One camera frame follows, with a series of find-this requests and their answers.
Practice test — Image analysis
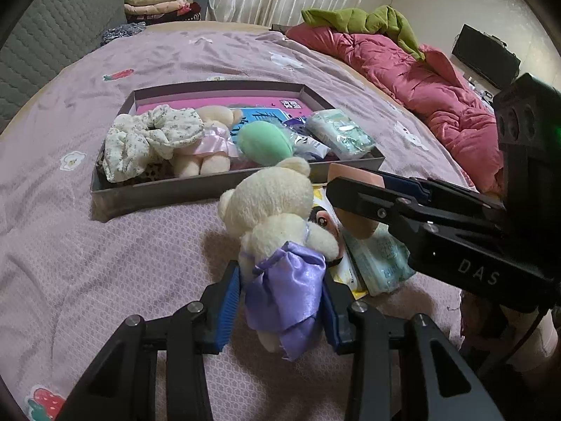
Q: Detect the peach makeup sponge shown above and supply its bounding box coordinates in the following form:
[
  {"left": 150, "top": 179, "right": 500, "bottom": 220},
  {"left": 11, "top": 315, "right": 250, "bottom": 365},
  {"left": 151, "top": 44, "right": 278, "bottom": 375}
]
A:
[{"left": 327, "top": 162, "right": 385, "bottom": 240}]

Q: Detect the teddy bear purple dress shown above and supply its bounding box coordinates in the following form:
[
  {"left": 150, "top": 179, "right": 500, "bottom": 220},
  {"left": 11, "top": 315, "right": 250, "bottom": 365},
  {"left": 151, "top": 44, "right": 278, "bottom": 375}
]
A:
[{"left": 218, "top": 157, "right": 339, "bottom": 361}]

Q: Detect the green floral tissue pack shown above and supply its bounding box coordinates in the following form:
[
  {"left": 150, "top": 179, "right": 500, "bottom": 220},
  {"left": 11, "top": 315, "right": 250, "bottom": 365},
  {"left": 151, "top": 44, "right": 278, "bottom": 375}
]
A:
[{"left": 305, "top": 109, "right": 376, "bottom": 160}]

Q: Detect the teddy bear pink dress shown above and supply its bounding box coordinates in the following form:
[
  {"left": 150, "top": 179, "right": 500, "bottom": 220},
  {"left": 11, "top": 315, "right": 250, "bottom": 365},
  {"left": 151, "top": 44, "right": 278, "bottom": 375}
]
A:
[{"left": 171, "top": 106, "right": 243, "bottom": 178}]

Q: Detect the green makeup sponge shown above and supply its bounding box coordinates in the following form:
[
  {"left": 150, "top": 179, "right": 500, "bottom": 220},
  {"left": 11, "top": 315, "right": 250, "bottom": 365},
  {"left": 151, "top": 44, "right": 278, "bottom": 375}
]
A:
[{"left": 237, "top": 121, "right": 294, "bottom": 166}]

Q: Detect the white floral scrunchie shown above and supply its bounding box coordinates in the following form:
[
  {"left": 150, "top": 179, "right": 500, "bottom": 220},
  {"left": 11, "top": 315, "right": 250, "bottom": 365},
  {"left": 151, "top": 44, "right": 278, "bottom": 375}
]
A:
[{"left": 102, "top": 105, "right": 204, "bottom": 183}]

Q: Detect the purple cartoon tissue pack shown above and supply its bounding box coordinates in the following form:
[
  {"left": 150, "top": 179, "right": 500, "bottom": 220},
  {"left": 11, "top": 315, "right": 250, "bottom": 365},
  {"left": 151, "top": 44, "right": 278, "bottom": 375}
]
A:
[{"left": 282, "top": 117, "right": 331, "bottom": 162}]

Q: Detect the person's right hand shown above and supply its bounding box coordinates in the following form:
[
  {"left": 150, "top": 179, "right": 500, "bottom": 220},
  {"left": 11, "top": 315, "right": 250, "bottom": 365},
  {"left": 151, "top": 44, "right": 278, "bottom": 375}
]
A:
[{"left": 460, "top": 292, "right": 560, "bottom": 375}]

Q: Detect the pink quilted comforter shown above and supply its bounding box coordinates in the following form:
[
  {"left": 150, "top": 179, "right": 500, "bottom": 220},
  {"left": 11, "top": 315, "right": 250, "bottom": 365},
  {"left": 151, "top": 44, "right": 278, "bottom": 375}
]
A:
[{"left": 286, "top": 24, "right": 504, "bottom": 196}]

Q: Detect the pink patterned bed sheet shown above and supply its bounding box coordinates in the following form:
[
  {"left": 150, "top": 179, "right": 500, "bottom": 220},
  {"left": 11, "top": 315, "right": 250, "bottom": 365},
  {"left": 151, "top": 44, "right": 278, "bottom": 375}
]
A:
[{"left": 1, "top": 23, "right": 471, "bottom": 420}]

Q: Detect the shallow dark cardboard box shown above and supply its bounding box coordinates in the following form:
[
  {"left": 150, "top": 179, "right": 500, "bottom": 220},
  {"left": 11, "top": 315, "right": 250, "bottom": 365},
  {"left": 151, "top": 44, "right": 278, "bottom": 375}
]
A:
[{"left": 90, "top": 81, "right": 384, "bottom": 221}]

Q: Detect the green blanket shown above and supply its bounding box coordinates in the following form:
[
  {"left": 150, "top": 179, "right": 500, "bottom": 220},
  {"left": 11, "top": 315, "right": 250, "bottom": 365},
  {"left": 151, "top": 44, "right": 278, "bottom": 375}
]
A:
[{"left": 302, "top": 5, "right": 425, "bottom": 61}]

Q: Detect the pink and blue book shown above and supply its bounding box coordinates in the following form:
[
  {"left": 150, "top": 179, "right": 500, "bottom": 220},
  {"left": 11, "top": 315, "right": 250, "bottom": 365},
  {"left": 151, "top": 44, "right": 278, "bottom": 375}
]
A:
[{"left": 136, "top": 96, "right": 314, "bottom": 141}]

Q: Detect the dark patterned cloth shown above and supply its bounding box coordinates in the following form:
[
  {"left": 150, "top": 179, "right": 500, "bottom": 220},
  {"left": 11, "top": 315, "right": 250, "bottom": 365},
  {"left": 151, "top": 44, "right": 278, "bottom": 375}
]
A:
[{"left": 101, "top": 22, "right": 147, "bottom": 46}]

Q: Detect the stack of folded clothes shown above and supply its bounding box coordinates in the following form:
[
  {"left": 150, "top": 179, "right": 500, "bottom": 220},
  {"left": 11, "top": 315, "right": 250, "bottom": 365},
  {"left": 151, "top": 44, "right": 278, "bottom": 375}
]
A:
[{"left": 124, "top": 0, "right": 213, "bottom": 26}]

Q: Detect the grey quilted headboard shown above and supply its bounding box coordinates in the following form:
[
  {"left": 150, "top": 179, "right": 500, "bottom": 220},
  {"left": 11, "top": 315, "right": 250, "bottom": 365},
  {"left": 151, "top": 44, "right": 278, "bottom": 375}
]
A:
[{"left": 1, "top": 0, "right": 126, "bottom": 129}]

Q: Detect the black wall television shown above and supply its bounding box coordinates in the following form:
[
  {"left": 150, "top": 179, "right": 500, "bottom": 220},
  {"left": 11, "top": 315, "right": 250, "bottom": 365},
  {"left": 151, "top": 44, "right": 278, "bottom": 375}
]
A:
[{"left": 452, "top": 24, "right": 521, "bottom": 90}]

